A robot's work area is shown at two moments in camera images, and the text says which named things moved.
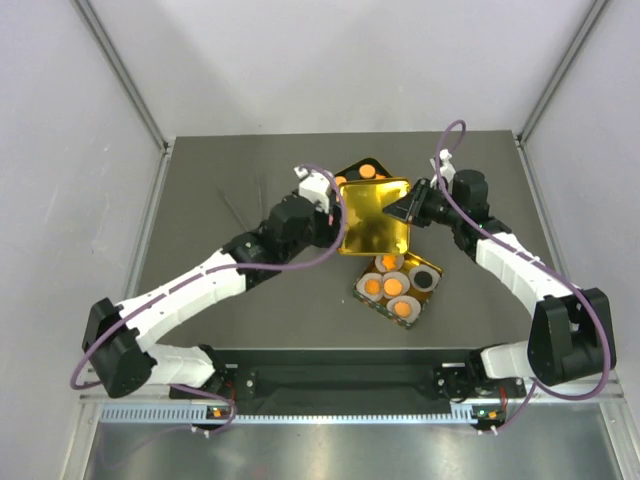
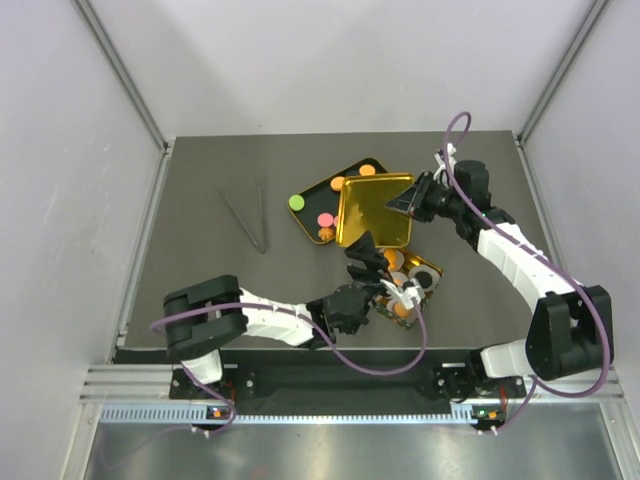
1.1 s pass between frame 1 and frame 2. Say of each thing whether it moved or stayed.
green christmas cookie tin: stayed
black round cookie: stayed
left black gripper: moved
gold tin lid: stayed
